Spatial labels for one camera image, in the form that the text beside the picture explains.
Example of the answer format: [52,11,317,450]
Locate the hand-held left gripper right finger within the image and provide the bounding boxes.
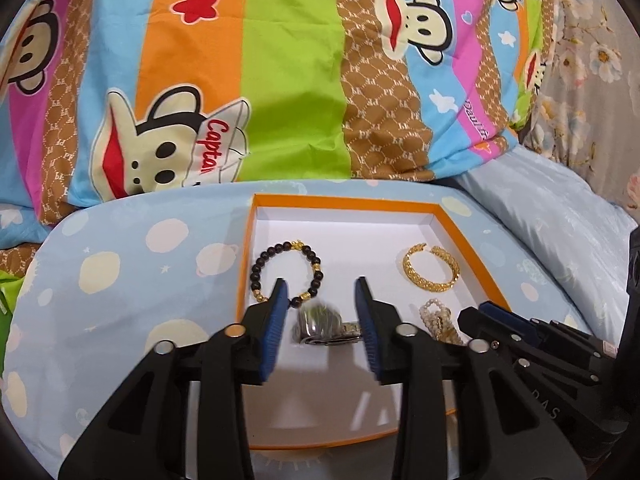
[354,276,587,480]

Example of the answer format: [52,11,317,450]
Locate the white pearl bracelet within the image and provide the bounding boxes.
[419,299,453,333]

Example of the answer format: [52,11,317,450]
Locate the silver wristwatch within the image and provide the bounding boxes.
[291,304,362,347]

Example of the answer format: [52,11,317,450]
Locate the orange jewelry box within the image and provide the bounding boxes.
[245,193,513,452]

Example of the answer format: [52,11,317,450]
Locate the green cloth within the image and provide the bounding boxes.
[0,270,22,322]

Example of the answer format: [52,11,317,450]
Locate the colourful monkey print blanket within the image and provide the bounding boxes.
[0,0,556,256]

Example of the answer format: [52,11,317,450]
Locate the light blue dotted bedsheet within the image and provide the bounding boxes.
[0,179,626,480]

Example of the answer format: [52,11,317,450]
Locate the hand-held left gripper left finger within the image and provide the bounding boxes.
[57,278,291,480]

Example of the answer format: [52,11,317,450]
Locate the pale blue quilt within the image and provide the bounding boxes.
[459,147,637,341]

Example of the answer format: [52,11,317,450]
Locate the gold chain bangle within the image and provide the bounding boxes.
[403,242,461,291]

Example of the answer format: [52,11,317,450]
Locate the black bead bracelet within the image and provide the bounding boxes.
[250,241,325,309]

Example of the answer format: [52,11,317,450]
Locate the grey floral cloth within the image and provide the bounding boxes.
[517,0,640,211]

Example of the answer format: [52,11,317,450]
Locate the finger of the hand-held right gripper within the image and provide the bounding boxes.
[457,307,600,387]
[479,301,606,362]

